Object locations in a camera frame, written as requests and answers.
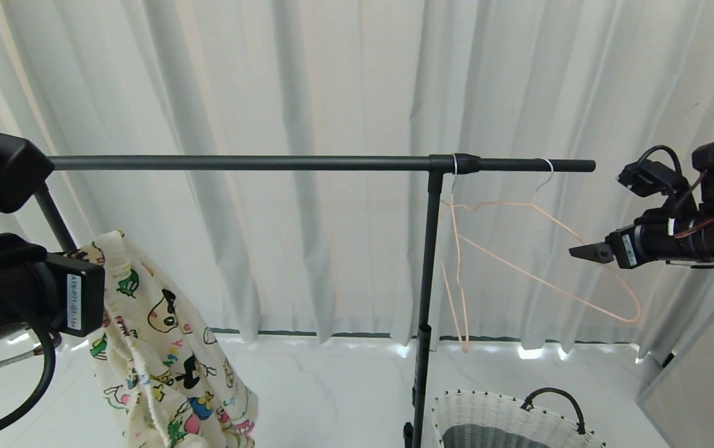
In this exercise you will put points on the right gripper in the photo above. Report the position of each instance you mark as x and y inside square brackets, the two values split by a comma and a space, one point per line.
[693, 239]

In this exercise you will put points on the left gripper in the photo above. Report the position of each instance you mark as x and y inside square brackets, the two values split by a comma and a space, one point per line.
[20, 286]

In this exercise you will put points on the pink clothes hanger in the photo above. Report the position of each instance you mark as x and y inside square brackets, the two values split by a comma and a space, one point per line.
[506, 203]
[457, 261]

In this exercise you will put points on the cream printed garment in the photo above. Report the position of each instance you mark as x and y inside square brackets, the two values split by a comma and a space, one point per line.
[164, 348]

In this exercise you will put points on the white laundry basket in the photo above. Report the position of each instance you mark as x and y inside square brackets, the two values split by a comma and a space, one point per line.
[487, 410]

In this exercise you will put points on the black clothes rack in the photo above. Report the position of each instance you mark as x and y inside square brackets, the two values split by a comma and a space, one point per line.
[269, 163]

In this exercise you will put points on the white curtain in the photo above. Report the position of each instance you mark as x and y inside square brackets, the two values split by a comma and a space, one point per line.
[269, 74]

